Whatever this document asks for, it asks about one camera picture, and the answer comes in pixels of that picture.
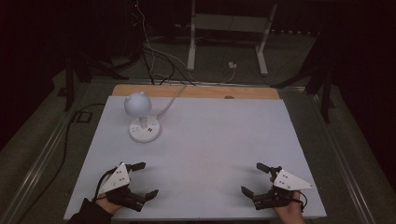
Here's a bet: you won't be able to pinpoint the metal floor rail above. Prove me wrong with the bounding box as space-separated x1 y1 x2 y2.
0 115 78 224
306 91 377 224

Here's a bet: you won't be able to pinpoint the person's left hand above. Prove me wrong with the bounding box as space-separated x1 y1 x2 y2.
94 195 123 216

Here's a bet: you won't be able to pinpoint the black cables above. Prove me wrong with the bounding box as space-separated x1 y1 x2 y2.
135 0 195 84

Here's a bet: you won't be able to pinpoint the black cable bundle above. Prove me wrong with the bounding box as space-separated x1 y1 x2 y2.
140 41 196 87

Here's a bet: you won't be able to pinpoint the person's right hand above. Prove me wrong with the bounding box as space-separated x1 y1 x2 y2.
273 190 308 224

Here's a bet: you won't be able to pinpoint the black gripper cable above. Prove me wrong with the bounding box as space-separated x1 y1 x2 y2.
293 189 309 214
92 166 120 202

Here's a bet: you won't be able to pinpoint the black floor cable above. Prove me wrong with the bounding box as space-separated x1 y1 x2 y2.
17 103 106 224

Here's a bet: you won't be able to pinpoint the black tripod stand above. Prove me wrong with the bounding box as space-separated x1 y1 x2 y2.
63 54 131 113
270 60 336 124

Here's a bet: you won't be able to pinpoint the white lamp power cable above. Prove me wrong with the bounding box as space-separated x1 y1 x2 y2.
155 83 189 121

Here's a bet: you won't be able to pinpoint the person's left black sleeve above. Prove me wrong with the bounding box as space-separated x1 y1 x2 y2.
67 198 114 224

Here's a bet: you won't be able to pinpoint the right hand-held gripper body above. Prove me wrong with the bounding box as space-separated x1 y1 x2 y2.
251 169 315 211

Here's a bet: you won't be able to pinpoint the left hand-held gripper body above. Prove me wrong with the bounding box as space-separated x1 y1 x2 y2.
97 161 148 213

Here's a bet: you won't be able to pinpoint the white table mat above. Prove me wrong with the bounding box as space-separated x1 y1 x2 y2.
63 94 328 221

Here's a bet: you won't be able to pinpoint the white metal stand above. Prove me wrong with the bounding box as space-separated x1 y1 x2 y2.
186 0 279 77

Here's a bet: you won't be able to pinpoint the white round desk lamp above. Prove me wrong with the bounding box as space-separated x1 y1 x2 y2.
123 91 163 144

